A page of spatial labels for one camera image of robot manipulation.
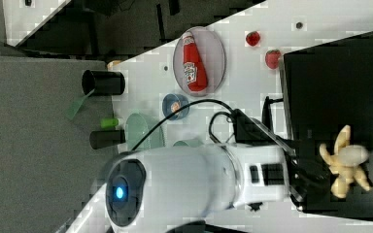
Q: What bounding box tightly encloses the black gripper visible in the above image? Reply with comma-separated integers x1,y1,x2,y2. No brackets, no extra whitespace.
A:
287,140,331,213

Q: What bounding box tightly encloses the plush peeled banana toy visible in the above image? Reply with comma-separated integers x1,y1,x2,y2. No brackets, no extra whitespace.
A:
319,125,372,199

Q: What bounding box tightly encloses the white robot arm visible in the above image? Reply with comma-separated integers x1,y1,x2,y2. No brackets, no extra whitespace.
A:
105,144,329,233

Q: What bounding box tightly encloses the red strawberry toy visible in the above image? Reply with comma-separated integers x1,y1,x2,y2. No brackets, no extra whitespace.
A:
265,50,281,69
246,31,260,47

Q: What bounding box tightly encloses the orange slice toy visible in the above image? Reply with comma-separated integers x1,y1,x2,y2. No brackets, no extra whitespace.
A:
171,102,181,113

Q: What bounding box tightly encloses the red ketchup bottle toy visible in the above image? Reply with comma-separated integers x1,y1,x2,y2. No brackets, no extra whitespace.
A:
182,31,208,92

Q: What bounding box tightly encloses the blue small bowl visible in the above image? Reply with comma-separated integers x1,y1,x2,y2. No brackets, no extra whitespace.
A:
162,94,189,120

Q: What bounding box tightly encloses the grey round plate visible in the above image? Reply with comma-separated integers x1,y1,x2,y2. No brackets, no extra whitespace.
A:
172,26,226,97

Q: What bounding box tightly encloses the green marker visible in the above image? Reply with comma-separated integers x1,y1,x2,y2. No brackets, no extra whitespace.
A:
100,118,123,129

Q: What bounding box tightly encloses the black cylinder cup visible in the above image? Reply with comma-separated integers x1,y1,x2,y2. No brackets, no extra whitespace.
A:
82,70,125,96

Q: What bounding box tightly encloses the grey foam panel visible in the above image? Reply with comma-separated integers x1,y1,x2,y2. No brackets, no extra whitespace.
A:
0,57,114,233

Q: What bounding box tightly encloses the black cable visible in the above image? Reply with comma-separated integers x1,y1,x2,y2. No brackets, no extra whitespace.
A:
130,98,241,151

